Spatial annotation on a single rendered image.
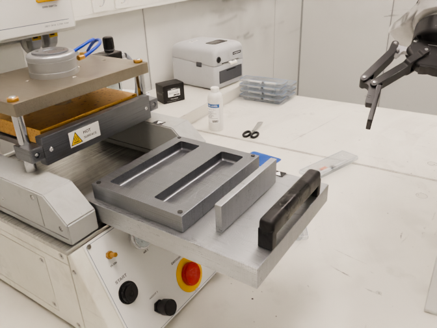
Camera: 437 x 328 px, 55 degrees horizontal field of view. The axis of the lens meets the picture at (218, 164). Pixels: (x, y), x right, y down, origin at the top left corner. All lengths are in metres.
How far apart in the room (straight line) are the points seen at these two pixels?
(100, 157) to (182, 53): 0.96
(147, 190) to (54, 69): 0.27
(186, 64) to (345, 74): 1.62
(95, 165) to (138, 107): 0.15
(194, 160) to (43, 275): 0.29
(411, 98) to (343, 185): 2.02
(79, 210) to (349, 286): 0.48
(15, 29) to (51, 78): 0.17
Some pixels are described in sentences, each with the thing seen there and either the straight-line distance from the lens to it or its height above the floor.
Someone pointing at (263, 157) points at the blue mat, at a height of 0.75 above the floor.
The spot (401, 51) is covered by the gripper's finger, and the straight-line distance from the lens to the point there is 0.80.
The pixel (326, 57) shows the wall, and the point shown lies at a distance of 3.14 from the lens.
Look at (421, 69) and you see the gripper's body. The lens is 0.78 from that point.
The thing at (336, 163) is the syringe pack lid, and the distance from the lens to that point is 1.16.
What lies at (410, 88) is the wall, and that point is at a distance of 3.05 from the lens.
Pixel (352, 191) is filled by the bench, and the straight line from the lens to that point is 1.08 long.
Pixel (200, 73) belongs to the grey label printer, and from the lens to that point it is 1.70.
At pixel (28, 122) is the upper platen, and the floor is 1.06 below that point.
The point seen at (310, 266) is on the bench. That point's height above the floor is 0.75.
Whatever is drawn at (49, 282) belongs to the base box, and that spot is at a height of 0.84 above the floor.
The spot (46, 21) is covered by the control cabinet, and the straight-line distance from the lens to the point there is 0.92.
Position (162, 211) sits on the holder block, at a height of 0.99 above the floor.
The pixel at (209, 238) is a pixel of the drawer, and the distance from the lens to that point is 0.52.
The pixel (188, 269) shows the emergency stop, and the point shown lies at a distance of 0.73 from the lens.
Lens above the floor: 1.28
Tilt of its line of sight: 27 degrees down
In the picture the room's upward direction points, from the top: 2 degrees counter-clockwise
